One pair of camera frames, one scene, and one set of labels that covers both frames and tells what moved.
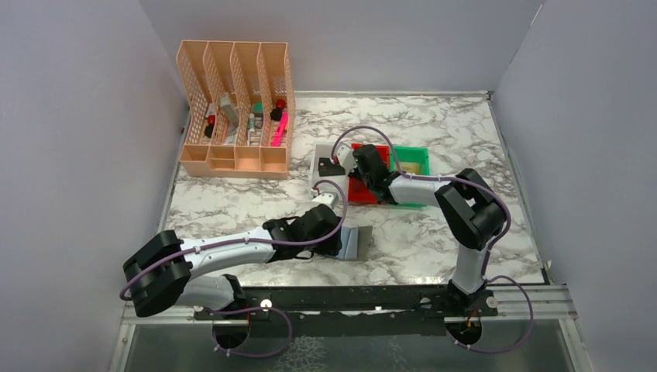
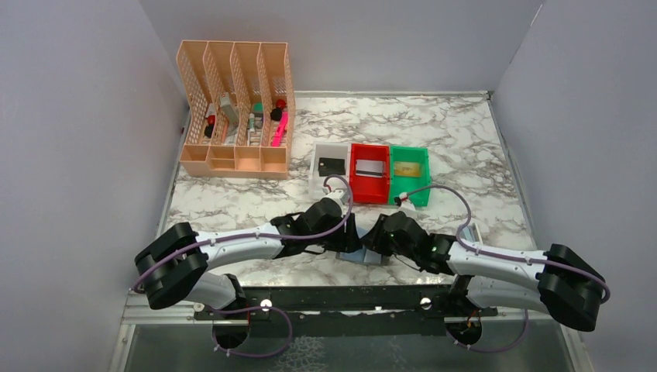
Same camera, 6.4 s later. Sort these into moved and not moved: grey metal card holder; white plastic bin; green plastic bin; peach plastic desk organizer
Moved: grey metal card holder
Not moved: white plastic bin; green plastic bin; peach plastic desk organizer
